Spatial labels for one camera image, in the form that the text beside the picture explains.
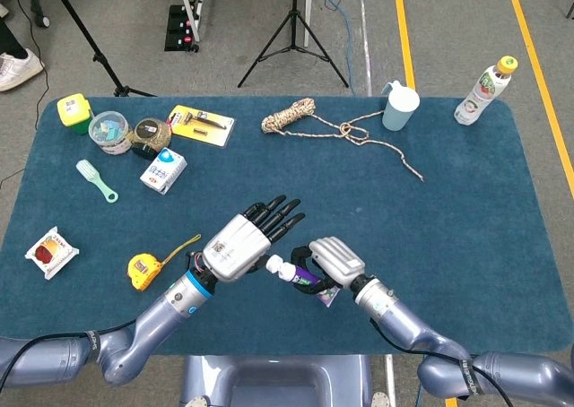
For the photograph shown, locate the black light stand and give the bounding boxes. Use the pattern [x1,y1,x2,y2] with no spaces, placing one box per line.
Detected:
[44,0,157,98]

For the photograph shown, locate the yellow tape measure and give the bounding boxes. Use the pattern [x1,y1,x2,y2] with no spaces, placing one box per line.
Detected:
[126,233,203,292]

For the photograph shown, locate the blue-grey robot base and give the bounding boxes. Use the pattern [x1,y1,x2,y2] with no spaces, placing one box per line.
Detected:
[178,355,391,407]

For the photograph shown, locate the drink bottle yellow cap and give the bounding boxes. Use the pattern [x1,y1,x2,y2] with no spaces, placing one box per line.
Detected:
[453,55,519,126]

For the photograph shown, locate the light blue handled cup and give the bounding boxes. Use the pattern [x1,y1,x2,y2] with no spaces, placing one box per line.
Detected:
[381,80,422,133]

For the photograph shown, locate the black trouser leg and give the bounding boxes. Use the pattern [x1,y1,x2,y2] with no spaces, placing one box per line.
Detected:
[0,17,29,61]

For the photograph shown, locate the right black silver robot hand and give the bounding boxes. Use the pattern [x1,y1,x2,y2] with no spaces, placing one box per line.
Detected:
[290,236,367,296]

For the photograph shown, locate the white slanted frame leg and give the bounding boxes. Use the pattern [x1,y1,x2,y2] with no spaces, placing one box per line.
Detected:
[175,0,202,43]

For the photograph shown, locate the yellow green box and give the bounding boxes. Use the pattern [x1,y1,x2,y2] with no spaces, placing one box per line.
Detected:
[56,92,94,135]

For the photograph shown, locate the beige braided rope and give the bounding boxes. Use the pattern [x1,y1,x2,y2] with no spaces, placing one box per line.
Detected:
[261,97,425,183]

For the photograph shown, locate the blue table mat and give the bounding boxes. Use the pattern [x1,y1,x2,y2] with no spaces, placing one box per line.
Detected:
[0,95,574,358]

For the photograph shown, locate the clear round plastic tub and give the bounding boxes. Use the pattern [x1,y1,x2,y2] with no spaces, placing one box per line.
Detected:
[88,110,134,156]

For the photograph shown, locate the purple white toothpaste tube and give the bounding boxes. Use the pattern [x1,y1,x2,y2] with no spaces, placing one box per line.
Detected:
[265,254,340,308]

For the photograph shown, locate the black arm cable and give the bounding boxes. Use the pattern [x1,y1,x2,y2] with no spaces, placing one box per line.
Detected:
[370,319,515,407]
[0,319,138,388]

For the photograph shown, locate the black power strip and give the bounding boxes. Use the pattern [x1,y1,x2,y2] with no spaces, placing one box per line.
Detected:
[163,4,202,53]

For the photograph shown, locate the white sneaker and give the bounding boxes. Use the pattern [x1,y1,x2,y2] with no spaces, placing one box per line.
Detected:
[0,48,45,92]

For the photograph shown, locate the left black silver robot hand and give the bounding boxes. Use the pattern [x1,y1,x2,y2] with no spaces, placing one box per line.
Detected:
[200,195,307,285]

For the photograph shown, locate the dark round jar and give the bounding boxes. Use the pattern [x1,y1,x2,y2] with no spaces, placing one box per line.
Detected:
[130,117,173,161]

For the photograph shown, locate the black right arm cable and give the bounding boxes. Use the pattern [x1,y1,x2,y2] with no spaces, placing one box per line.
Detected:
[370,319,515,407]

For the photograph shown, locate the black camera tripod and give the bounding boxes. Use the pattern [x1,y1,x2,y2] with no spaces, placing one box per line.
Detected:
[237,0,350,89]

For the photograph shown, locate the white upright post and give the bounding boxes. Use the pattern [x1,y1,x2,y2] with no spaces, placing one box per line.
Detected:
[303,0,315,48]

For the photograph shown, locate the razor on yellow card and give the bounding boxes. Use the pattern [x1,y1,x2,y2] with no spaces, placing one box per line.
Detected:
[169,104,237,148]

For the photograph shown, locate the blue floor cable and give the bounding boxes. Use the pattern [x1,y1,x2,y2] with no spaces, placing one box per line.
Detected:
[322,0,358,97]

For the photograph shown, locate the white blue carton box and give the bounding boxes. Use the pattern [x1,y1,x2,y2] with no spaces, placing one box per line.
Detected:
[139,147,188,196]

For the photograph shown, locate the mint green brush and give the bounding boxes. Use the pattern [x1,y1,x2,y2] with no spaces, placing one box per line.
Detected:
[74,159,120,204]

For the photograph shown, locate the thin black floor cable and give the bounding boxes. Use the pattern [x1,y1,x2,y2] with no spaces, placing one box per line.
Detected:
[0,168,27,188]

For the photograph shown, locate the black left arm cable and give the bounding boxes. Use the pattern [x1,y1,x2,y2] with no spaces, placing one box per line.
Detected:
[0,319,138,388]

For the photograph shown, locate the white red snack packet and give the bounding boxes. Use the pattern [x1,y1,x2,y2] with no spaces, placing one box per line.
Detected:
[24,226,81,281]

